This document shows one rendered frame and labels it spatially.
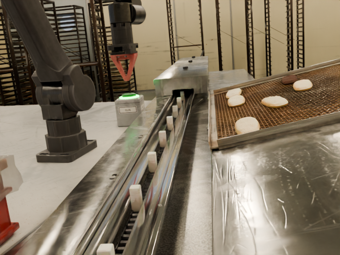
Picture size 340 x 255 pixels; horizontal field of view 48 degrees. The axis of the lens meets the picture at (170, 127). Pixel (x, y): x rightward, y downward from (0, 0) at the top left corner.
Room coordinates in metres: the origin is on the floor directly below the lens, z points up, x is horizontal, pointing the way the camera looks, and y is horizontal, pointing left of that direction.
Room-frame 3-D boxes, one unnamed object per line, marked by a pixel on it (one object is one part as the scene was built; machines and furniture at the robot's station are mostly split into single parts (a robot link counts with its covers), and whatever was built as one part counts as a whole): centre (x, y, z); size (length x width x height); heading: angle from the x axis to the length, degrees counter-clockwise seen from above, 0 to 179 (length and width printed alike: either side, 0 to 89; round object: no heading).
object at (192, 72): (1.87, -0.12, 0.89); 1.25 x 0.18 x 0.09; 173
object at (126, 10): (1.06, 0.10, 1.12); 0.07 x 0.06 x 0.07; 155
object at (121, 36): (1.05, 0.11, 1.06); 0.10 x 0.07 x 0.07; 173
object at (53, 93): (0.82, 0.22, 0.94); 0.09 x 0.05 x 0.10; 155
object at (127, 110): (1.05, 0.10, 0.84); 0.08 x 0.08 x 0.11; 83
